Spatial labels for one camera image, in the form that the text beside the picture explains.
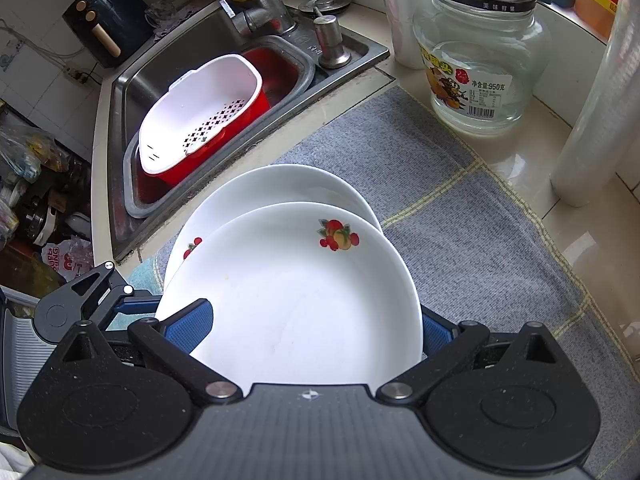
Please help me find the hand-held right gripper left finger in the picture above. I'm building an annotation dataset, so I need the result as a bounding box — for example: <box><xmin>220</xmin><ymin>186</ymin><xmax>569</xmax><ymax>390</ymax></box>
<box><xmin>57</xmin><ymin>297</ymin><xmax>246</xmax><ymax>407</ymax></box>

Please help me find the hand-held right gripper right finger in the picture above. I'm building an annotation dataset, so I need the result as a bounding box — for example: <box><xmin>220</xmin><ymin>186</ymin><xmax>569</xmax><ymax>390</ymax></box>
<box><xmin>375</xmin><ymin>306</ymin><xmax>553</xmax><ymax>406</ymax></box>

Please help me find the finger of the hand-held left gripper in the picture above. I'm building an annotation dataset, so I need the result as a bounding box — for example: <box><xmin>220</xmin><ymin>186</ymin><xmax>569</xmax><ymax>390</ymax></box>
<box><xmin>65</xmin><ymin>261</ymin><xmax>161</xmax><ymax>331</ymax></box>

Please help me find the white fruit print plate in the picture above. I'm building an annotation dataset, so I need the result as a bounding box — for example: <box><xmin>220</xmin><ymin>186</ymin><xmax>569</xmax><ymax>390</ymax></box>
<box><xmin>155</xmin><ymin>201</ymin><xmax>425</xmax><ymax>391</ymax></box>
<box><xmin>164</xmin><ymin>163</ymin><xmax>385</xmax><ymax>291</ymax></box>

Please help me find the grey checked dish towel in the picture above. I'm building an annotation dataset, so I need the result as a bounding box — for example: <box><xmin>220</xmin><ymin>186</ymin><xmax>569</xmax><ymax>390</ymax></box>
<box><xmin>122</xmin><ymin>85</ymin><xmax>640</xmax><ymax>466</ymax></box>

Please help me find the red white plastic bag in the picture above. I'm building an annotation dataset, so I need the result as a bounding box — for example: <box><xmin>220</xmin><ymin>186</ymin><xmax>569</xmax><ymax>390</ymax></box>
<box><xmin>41</xmin><ymin>236</ymin><xmax>95</xmax><ymax>283</ymax></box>

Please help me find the clear plastic bag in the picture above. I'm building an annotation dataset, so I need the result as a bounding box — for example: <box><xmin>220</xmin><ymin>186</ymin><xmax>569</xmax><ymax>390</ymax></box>
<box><xmin>0</xmin><ymin>125</ymin><xmax>43</xmax><ymax>183</ymax></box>

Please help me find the red plastic basin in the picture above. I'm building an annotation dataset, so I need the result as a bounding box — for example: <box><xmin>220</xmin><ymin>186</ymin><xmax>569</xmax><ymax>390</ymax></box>
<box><xmin>145</xmin><ymin>77</ymin><xmax>271</xmax><ymax>188</ymax></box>

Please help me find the white colander basket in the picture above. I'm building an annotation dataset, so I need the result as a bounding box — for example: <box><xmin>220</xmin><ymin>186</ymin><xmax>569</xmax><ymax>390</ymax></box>
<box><xmin>137</xmin><ymin>53</ymin><xmax>264</xmax><ymax>175</ymax></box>

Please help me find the white power strip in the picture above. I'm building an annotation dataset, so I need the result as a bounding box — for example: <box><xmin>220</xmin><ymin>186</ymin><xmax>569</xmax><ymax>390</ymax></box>
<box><xmin>66</xmin><ymin>65</ymin><xmax>97</xmax><ymax>85</ymax></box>

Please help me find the stainless steel sink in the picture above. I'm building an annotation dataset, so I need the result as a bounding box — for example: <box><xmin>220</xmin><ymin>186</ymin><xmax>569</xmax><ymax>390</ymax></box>
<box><xmin>110</xmin><ymin>0</ymin><xmax>391</xmax><ymax>263</ymax></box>

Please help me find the plastic wrap roll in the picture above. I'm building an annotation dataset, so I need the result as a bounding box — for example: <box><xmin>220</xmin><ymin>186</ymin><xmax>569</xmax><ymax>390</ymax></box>
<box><xmin>372</xmin><ymin>0</ymin><xmax>438</xmax><ymax>71</ymax></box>
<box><xmin>550</xmin><ymin>0</ymin><xmax>640</xmax><ymax>208</ymax></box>

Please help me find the grey red collapsible basin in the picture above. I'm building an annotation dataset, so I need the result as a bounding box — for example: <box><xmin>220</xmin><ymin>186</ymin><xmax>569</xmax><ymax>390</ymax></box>
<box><xmin>123</xmin><ymin>35</ymin><xmax>317</xmax><ymax>219</ymax></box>

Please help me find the glass jar green lid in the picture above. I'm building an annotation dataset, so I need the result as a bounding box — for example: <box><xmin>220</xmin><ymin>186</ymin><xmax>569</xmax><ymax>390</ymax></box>
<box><xmin>412</xmin><ymin>0</ymin><xmax>553</xmax><ymax>136</ymax></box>

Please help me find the dark blue air fryer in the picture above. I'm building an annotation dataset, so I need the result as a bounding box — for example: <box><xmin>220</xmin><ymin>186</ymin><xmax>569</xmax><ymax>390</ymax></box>
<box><xmin>62</xmin><ymin>0</ymin><xmax>151</xmax><ymax>70</ymax></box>

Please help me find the metal soap dispenser pump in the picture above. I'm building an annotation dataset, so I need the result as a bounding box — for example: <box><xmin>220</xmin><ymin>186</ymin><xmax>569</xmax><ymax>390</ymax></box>
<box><xmin>312</xmin><ymin>7</ymin><xmax>353</xmax><ymax>70</ymax></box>

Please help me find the metal sink drain lid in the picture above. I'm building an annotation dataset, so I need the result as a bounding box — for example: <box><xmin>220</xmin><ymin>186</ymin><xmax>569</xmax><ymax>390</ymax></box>
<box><xmin>298</xmin><ymin>0</ymin><xmax>353</xmax><ymax>16</ymax></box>

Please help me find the orange cooking wine bottle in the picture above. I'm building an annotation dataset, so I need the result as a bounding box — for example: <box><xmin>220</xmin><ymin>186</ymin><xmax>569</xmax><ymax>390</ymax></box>
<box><xmin>574</xmin><ymin>0</ymin><xmax>626</xmax><ymax>41</ymax></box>

